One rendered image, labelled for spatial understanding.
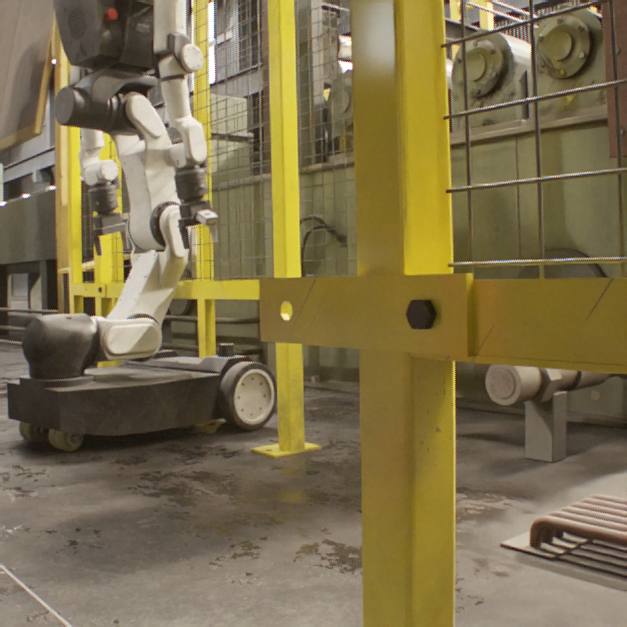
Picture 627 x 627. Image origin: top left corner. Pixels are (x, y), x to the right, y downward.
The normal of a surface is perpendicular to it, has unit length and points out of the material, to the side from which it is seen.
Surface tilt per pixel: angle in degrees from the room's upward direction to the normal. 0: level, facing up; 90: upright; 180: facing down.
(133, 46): 101
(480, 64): 90
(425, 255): 90
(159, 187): 90
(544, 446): 90
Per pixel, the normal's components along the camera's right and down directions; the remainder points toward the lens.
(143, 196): -0.66, 0.21
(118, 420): 0.47, 0.01
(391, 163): -0.77, 0.04
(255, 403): 0.74, 0.00
